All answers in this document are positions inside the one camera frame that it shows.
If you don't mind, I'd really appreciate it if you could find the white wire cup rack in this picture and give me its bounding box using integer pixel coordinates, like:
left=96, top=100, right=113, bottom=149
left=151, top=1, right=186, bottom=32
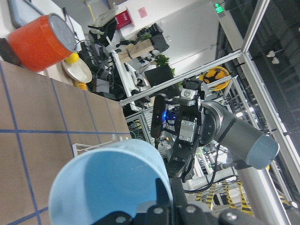
left=72, top=134, right=132, bottom=157

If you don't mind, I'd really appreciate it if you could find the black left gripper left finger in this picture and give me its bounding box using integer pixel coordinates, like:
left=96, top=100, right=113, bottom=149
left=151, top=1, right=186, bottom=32
left=155, top=178, right=170, bottom=211

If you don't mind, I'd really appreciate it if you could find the orange round container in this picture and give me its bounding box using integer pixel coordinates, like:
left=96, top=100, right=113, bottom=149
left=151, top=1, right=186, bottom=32
left=8, top=13, right=76, bottom=72

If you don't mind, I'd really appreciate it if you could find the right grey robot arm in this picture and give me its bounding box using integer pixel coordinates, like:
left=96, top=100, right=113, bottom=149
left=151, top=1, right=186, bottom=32
left=166, top=79, right=279, bottom=181

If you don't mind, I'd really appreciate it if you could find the yellow hard hat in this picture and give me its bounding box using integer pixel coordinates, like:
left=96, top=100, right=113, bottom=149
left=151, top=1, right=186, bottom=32
left=199, top=66, right=230, bottom=91

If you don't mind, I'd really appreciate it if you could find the yellow ball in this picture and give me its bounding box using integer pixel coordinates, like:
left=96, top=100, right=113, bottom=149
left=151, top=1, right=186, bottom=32
left=64, top=52, right=79, bottom=64

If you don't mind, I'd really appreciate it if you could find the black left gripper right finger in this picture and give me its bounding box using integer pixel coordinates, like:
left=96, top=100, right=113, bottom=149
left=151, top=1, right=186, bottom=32
left=170, top=178, right=188, bottom=208

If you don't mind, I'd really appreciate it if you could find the light blue plastic cup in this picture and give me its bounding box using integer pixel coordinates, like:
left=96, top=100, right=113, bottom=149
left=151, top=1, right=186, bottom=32
left=48, top=139, right=173, bottom=225

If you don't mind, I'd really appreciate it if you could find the white plate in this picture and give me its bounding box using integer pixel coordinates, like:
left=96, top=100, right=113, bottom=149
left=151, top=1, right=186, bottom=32
left=62, top=58, right=92, bottom=83

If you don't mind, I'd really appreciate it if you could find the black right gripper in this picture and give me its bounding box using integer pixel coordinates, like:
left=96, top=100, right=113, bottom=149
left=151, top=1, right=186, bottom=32
left=167, top=78, right=205, bottom=182

